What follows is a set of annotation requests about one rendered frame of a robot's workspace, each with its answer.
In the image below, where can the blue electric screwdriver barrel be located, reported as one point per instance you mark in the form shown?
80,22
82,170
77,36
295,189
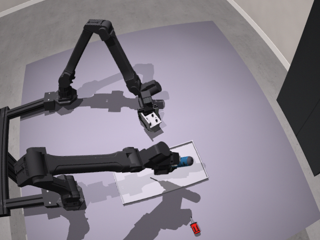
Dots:
184,162

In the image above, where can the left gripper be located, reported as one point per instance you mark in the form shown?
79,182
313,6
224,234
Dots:
146,110

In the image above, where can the dark grey cylinder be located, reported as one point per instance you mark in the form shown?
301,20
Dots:
152,130

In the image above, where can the white shallow rectangular tray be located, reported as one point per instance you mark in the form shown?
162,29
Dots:
143,185

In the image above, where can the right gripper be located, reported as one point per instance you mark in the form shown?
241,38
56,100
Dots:
164,172

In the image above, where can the red-handled screwdriver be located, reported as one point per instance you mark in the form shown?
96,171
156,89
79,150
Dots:
194,226

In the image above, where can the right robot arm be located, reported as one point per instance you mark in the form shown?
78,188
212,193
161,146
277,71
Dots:
42,167

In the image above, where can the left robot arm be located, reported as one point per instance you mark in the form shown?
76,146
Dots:
107,34

